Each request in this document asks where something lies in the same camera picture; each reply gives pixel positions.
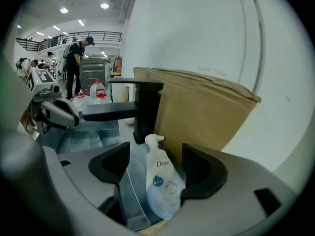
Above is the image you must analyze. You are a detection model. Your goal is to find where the white panel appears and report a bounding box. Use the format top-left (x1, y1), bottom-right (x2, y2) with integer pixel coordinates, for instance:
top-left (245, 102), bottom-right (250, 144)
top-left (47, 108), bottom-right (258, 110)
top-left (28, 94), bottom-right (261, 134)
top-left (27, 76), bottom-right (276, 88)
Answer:
top-left (111, 75), bottom-right (130, 103)

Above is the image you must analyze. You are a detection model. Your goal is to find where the white wall pipe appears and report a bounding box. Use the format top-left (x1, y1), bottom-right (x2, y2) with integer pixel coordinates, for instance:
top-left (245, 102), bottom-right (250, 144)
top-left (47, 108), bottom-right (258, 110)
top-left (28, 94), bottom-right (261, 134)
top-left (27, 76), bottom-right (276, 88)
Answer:
top-left (236, 0), bottom-right (267, 95)

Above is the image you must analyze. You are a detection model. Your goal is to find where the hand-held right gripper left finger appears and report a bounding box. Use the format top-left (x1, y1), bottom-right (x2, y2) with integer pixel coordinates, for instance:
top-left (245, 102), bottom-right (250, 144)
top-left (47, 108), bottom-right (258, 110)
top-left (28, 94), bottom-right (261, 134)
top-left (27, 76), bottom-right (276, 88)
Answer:
top-left (41, 141), bottom-right (138, 236)

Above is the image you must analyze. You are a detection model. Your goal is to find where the white pump bottle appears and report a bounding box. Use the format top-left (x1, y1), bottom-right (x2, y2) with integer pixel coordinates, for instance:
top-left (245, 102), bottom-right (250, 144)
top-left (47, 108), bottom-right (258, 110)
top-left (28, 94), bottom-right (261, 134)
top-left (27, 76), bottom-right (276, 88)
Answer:
top-left (144, 133), bottom-right (187, 221)

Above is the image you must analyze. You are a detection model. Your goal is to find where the pile of clear water jugs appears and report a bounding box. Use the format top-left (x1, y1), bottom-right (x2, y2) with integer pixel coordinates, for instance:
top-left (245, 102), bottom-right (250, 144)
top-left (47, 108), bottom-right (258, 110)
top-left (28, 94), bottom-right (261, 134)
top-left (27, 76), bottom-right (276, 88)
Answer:
top-left (72, 79), bottom-right (113, 111)

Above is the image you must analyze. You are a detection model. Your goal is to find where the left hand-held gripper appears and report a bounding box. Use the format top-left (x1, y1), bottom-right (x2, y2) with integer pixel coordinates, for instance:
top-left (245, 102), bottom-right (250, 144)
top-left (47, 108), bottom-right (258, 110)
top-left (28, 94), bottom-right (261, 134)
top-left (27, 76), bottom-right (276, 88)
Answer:
top-left (26, 68), bottom-right (81, 132)

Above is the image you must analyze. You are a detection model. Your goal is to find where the grey metal cabinet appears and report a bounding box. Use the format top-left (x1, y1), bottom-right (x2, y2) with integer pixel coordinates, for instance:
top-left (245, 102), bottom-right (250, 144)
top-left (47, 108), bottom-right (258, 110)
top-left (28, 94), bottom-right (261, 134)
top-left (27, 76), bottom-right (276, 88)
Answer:
top-left (79, 57), bottom-right (112, 91)

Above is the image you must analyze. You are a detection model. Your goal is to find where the large brown cardboard sheet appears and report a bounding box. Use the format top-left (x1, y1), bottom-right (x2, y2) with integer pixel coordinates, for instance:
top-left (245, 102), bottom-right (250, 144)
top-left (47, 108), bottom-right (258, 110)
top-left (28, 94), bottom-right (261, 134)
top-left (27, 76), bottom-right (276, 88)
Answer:
top-left (133, 66), bottom-right (262, 166)

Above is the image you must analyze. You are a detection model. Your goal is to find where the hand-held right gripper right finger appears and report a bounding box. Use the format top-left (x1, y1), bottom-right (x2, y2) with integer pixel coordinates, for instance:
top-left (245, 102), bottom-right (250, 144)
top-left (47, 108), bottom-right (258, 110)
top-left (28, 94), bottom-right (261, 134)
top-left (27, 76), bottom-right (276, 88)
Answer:
top-left (169, 143), bottom-right (298, 236)

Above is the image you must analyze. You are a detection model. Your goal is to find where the dark balcony railing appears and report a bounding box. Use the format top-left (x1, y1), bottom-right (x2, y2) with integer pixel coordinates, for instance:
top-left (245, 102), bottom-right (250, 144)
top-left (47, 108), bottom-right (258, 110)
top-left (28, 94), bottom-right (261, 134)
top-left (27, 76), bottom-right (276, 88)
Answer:
top-left (15, 31), bottom-right (123, 52)

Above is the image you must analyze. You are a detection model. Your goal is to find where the black faucet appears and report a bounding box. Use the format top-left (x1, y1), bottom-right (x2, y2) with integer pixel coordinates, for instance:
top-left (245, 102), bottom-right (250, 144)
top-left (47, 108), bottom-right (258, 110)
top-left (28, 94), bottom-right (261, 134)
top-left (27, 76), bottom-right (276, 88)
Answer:
top-left (81, 77), bottom-right (164, 145)

